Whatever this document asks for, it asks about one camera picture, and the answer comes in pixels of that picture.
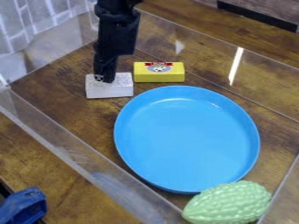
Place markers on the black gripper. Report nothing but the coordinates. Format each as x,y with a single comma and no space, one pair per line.
118,21

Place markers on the white speckled foam block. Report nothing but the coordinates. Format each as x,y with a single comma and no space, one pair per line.
98,89

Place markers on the yellow rectangular box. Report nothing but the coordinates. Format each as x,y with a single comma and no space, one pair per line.
158,72

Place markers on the blue round tray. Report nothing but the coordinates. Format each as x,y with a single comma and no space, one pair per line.
185,138

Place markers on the white patterned cloth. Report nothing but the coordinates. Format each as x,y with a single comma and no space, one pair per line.
24,18

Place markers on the green bumpy gourd toy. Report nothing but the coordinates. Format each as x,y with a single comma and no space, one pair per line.
235,203

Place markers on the clear acrylic enclosure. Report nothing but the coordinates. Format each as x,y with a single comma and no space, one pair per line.
56,142

